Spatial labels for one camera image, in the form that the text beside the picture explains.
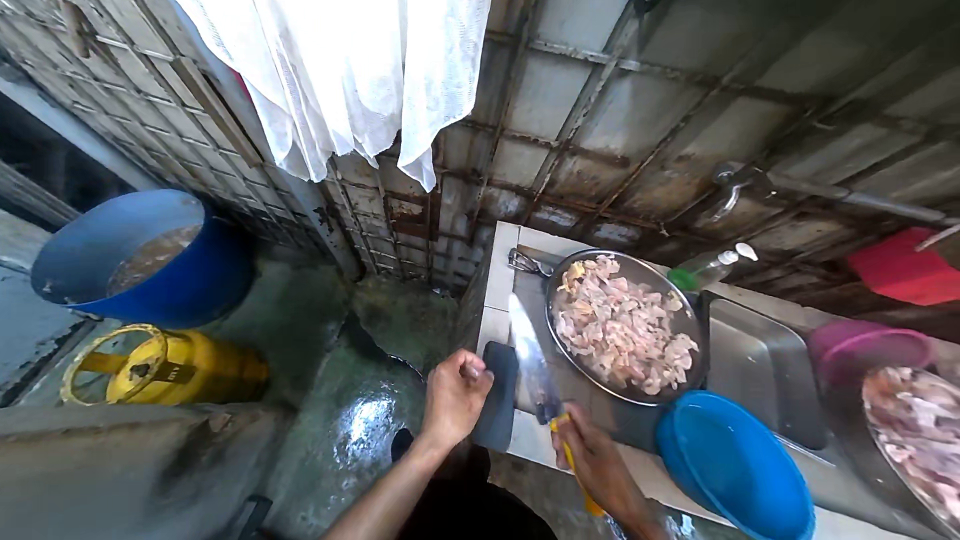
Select person's left forearm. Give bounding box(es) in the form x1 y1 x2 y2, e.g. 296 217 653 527
321 435 456 540

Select yellow gas cylinder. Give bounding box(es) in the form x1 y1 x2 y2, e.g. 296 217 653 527
60 323 270 408

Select white cloth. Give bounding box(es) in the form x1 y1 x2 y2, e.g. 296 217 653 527
174 0 494 194

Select pile of raw meat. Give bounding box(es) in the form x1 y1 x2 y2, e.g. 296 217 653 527
862 366 960 525

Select low concrete partition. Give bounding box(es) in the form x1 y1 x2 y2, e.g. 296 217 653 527
0 402 297 540

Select large blue barrel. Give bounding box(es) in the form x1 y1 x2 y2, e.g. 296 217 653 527
30 188 258 331

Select blue plastic basin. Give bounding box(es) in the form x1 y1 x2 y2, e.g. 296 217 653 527
655 390 816 540

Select knife with yellow handle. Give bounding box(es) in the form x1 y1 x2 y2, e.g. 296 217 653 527
508 293 606 519

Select round metal tray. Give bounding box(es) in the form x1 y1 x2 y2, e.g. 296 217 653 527
545 249 708 408

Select pink plastic basin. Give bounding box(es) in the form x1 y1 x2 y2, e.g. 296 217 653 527
807 320 935 387

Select person's legs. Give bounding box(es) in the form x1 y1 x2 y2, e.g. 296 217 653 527
390 428 492 485

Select metal wall grille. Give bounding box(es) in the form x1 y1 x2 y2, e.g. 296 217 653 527
327 0 960 301

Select pile of raw chicken pieces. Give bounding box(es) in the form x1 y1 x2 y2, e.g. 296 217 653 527
555 254 700 396

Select grey water pipe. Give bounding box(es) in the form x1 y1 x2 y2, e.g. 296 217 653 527
766 172 960 228

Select dark grey sharpening stone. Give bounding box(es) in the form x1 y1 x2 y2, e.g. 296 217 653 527
471 341 519 453

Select person's right forearm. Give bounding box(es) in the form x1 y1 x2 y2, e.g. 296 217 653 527
607 491 671 540

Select grey metal post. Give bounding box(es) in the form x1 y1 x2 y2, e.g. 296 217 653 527
176 0 366 284

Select stainless steel sink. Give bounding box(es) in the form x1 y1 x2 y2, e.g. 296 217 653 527
514 266 939 540

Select person's body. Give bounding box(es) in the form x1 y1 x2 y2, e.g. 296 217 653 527
395 476 560 540

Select large metal bowl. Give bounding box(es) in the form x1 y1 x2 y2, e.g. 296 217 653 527
831 366 960 540

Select brown wooden strip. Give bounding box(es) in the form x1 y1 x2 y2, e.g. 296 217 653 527
171 55 264 169

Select white tiled counter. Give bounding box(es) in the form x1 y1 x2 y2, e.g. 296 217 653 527
452 221 960 540

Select person's right hand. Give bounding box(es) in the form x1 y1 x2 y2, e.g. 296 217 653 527
551 401 641 511

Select water tap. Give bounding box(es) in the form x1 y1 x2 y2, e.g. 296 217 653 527
697 160 777 226

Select green bottle with white pump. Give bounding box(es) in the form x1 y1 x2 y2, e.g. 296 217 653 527
666 242 759 293

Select small metal kitchen utensil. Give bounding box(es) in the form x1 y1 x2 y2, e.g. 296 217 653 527
507 247 555 278

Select person's left hand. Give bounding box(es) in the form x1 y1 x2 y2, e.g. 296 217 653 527
423 348 495 456

